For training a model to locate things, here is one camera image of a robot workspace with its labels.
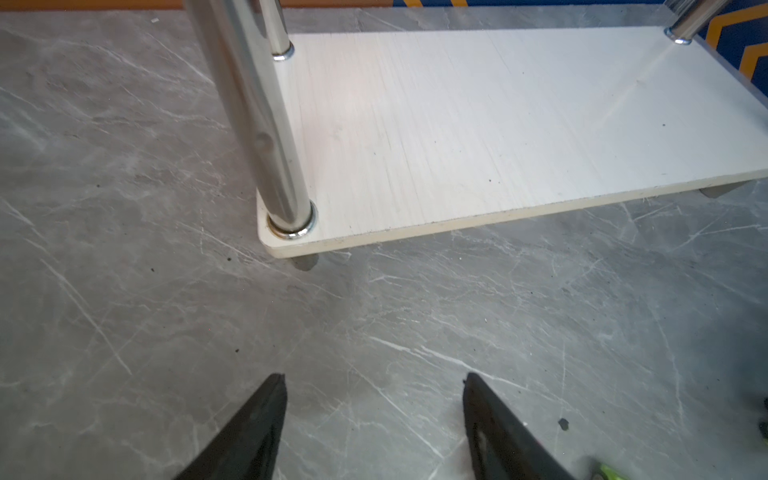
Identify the white two-tier metal shelf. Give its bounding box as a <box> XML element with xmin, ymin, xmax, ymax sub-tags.
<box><xmin>186</xmin><ymin>1</ymin><xmax>767</xmax><ymax>258</ymax></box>

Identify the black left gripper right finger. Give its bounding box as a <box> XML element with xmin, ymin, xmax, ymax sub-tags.
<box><xmin>462</xmin><ymin>372</ymin><xmax>572</xmax><ymax>479</ymax></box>

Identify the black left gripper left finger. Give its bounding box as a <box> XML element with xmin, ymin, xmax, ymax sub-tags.
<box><xmin>177</xmin><ymin>373</ymin><xmax>288</xmax><ymax>479</ymax></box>

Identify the orange green toy truck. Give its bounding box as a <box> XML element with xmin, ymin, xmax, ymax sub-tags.
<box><xmin>591</xmin><ymin>463</ymin><xmax>628</xmax><ymax>480</ymax></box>

